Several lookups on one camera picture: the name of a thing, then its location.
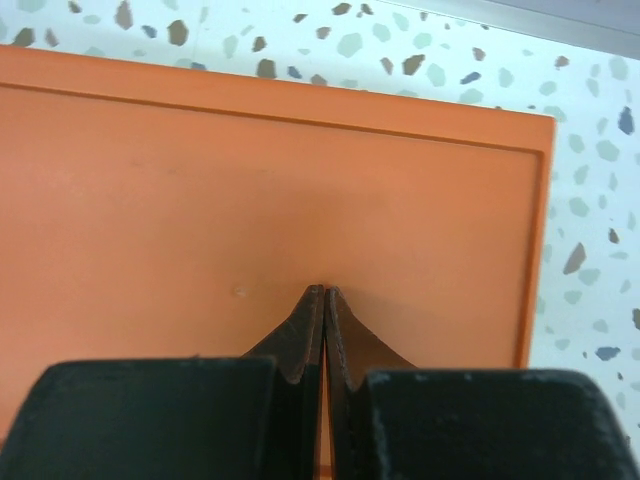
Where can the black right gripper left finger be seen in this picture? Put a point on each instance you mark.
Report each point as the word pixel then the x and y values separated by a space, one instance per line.
pixel 256 416

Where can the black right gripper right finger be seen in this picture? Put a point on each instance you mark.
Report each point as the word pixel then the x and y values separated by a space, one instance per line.
pixel 392 420

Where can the orange drawer cabinet box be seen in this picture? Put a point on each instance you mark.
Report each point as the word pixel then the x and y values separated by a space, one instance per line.
pixel 151 212

